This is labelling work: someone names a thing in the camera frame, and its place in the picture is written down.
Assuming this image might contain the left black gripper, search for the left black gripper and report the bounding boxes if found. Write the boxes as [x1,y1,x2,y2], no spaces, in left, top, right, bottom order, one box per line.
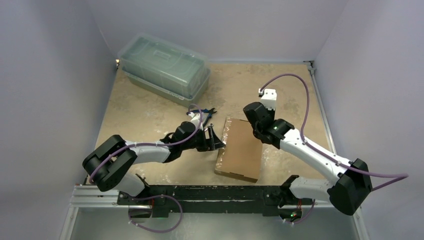
[180,125,225,152]

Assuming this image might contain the brown cardboard express box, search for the brown cardboard express box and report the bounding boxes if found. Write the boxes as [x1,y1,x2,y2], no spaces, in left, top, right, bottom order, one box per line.
[214,117,263,183]

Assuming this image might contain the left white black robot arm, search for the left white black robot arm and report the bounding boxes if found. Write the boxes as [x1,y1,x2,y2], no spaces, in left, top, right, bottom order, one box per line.
[82,121,225,205]

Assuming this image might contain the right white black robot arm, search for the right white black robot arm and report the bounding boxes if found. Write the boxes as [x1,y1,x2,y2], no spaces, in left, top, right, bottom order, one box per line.
[243,102,373,216]

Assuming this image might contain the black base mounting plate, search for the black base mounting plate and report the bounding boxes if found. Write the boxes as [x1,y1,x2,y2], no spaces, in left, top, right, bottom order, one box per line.
[117,185,313,218]

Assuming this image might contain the clear plastic storage bin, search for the clear plastic storage bin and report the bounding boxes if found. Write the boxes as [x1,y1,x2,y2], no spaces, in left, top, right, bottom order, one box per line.
[117,33,211,107]

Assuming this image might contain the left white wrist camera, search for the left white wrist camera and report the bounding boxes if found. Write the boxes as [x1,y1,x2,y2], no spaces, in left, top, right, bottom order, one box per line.
[186,111,204,130]

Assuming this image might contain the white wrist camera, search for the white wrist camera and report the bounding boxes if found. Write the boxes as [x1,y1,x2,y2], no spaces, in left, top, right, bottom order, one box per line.
[258,88,278,111]
[186,111,204,130]

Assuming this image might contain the blue handled pliers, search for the blue handled pliers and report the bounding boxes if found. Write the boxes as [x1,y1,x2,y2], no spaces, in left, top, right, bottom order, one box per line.
[186,107,217,128]

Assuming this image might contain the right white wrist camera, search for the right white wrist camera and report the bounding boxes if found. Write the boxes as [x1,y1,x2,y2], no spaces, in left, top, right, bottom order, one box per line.
[258,88,278,111]

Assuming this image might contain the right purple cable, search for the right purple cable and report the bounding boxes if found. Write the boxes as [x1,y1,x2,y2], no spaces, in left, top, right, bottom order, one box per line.
[258,73,409,193]

